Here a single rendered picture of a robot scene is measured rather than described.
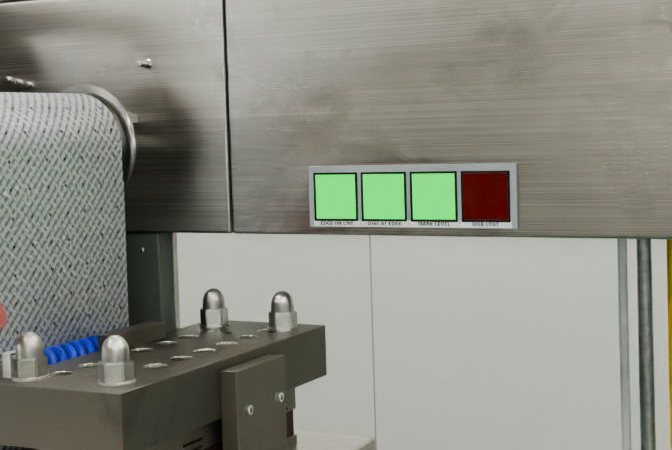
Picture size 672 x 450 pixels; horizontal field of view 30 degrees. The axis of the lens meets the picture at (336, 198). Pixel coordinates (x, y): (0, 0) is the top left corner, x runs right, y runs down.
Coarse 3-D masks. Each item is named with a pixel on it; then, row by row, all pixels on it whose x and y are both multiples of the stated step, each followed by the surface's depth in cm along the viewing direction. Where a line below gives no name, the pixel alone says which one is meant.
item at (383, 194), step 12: (372, 180) 140; (384, 180) 139; (396, 180) 139; (372, 192) 140; (384, 192) 139; (396, 192) 139; (372, 204) 140; (384, 204) 140; (396, 204) 139; (372, 216) 140; (384, 216) 140; (396, 216) 139
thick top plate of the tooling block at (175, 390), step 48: (192, 336) 144; (240, 336) 142; (288, 336) 141; (0, 384) 120; (48, 384) 118; (96, 384) 118; (144, 384) 117; (192, 384) 124; (288, 384) 141; (0, 432) 120; (48, 432) 117; (96, 432) 115; (144, 432) 116
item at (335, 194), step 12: (324, 180) 143; (336, 180) 142; (348, 180) 141; (324, 192) 143; (336, 192) 142; (348, 192) 141; (324, 204) 143; (336, 204) 142; (348, 204) 142; (324, 216) 143; (336, 216) 142; (348, 216) 142
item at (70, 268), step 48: (0, 192) 128; (48, 192) 134; (96, 192) 141; (0, 240) 128; (48, 240) 134; (96, 240) 141; (0, 288) 128; (48, 288) 134; (96, 288) 142; (0, 336) 128; (48, 336) 134
